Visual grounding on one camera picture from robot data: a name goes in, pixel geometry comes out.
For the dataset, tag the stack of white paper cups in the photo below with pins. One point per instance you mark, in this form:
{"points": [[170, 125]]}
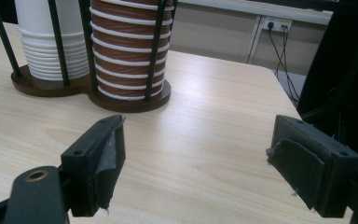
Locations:
{"points": [[40, 56]]}

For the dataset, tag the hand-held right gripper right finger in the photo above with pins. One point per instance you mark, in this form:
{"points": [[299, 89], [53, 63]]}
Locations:
{"points": [[320, 161]]}

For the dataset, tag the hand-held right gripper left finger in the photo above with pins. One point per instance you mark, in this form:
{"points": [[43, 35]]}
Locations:
{"points": [[87, 168]]}

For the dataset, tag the white wall socket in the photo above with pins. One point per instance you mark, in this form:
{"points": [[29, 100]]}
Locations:
{"points": [[278, 22]]}

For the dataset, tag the stack of brown paper cups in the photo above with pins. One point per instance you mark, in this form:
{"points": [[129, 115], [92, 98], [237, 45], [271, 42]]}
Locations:
{"points": [[121, 56]]}

